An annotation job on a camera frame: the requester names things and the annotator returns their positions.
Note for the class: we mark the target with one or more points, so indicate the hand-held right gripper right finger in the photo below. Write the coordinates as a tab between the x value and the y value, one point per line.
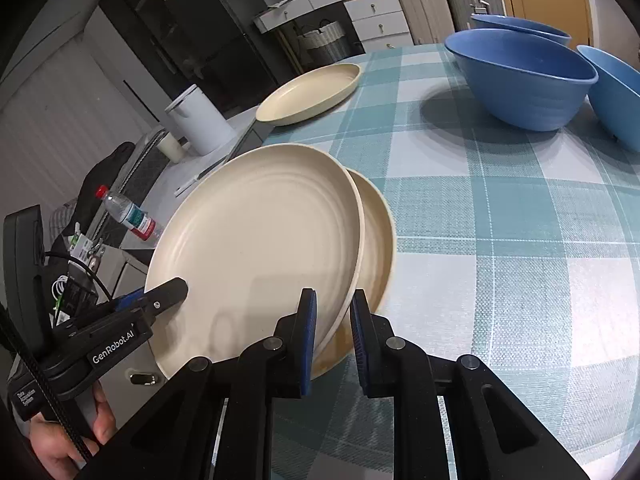
359	350

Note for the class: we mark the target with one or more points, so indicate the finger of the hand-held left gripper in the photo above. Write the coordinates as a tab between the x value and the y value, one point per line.
165	296

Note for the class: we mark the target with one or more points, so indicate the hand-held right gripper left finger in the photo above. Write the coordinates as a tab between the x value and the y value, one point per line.
307	340

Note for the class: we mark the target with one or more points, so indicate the cream plate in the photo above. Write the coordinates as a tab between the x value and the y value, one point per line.
305	97
250	240
377	240

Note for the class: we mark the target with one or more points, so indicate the light blue bowl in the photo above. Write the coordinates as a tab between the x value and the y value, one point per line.
615	95

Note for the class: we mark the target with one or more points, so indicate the person's left hand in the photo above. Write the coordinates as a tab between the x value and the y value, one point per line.
106	422

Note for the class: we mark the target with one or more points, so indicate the red-capped water bottle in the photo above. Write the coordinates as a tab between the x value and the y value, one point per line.
132	216

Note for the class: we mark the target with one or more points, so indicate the grey side counter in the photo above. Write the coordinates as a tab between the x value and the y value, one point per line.
165	180

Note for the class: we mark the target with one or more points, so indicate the black cloth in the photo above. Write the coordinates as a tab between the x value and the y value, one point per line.
102	180

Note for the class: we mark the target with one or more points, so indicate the cream cup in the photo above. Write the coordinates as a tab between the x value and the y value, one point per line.
170	149

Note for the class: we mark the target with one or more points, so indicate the teal checked tablecloth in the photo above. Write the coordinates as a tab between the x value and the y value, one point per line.
500	260

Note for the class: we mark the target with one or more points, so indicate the white cylindrical container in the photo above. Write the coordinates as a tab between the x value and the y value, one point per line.
200	120

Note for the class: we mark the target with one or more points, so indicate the black refrigerator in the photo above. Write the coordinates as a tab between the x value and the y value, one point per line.
225	35

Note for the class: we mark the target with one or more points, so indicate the grey wicker basket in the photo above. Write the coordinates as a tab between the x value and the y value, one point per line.
325	42

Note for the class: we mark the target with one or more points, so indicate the white drawer cabinet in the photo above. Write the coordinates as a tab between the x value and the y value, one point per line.
375	10

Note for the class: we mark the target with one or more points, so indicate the beige suitcase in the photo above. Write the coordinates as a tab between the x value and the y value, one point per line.
417	0

